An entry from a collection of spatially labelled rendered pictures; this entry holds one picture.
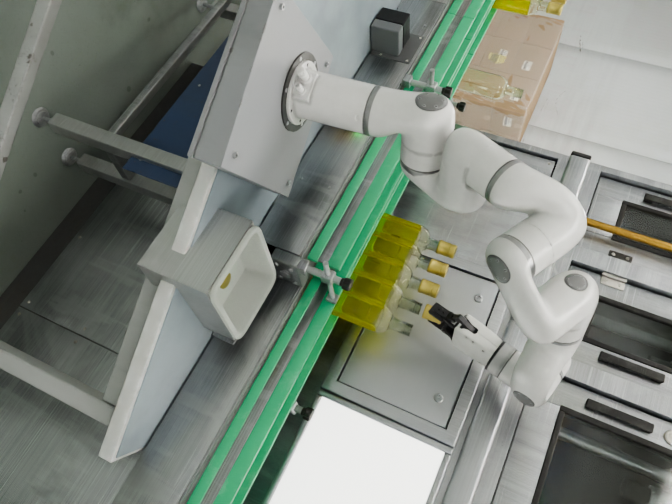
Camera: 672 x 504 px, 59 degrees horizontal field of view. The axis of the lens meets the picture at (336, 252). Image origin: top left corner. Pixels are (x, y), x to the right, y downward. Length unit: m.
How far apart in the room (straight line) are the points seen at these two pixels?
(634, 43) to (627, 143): 1.36
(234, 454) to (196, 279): 0.39
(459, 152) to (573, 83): 5.51
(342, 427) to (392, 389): 0.15
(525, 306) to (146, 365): 0.69
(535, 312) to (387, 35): 0.91
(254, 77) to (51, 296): 1.02
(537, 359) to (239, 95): 0.71
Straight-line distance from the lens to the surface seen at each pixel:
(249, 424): 1.30
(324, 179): 1.41
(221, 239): 1.14
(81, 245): 1.89
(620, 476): 1.54
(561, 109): 6.26
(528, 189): 0.99
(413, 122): 1.09
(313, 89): 1.16
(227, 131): 1.02
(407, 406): 1.45
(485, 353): 1.33
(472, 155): 1.03
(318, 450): 1.43
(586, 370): 1.57
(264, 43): 1.05
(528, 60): 5.53
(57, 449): 1.66
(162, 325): 1.18
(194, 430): 1.30
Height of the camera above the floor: 1.32
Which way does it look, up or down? 17 degrees down
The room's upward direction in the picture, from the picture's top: 111 degrees clockwise
